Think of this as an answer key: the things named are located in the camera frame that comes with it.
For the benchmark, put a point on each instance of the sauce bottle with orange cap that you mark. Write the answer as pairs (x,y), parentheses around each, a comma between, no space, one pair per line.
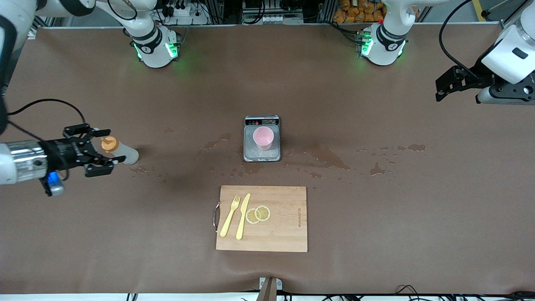
(125,154)

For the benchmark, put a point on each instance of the yellow plastic fork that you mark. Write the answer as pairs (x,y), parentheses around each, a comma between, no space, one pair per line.
(229,219)

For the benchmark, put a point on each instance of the wooden cutting board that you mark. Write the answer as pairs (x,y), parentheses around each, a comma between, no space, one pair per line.
(284,225)

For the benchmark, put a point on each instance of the aluminium frame post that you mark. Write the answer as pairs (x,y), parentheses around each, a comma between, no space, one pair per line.
(32,30)
(512,19)

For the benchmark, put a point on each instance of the silver kitchen scale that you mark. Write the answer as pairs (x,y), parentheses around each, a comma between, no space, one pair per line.
(262,156)

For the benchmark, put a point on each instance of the lemon slice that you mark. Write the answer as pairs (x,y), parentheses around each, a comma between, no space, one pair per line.
(263,213)
(251,216)

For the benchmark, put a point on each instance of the pink plastic cup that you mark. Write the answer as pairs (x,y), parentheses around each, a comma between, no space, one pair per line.
(263,137)

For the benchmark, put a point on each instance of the yellow plastic knife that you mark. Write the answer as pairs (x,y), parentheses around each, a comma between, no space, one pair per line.
(242,217)

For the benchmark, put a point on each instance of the white power strip with plugs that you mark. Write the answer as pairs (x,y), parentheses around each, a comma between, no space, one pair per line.
(184,11)

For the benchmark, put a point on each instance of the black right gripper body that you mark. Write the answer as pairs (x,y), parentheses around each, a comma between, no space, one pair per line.
(58,153)

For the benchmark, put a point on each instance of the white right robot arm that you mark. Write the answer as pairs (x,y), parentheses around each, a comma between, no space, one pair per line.
(154,46)

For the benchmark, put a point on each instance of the brown table cover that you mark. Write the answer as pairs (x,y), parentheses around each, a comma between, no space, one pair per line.
(267,83)

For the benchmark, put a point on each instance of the orange snack packets pile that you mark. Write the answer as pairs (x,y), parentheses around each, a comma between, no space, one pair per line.
(351,10)

